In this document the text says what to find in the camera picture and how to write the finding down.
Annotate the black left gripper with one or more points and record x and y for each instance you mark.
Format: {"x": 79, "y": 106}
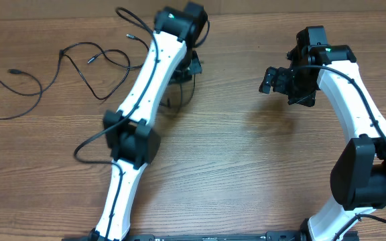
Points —
{"x": 197, "y": 69}

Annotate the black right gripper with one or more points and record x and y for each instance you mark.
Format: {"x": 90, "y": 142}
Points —
{"x": 283, "y": 80}

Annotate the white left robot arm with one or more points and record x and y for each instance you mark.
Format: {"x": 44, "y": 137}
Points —
{"x": 129, "y": 132}

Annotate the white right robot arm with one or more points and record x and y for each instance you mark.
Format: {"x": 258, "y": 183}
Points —
{"x": 358, "y": 179}

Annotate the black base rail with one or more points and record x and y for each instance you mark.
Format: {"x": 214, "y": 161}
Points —
{"x": 268, "y": 236}

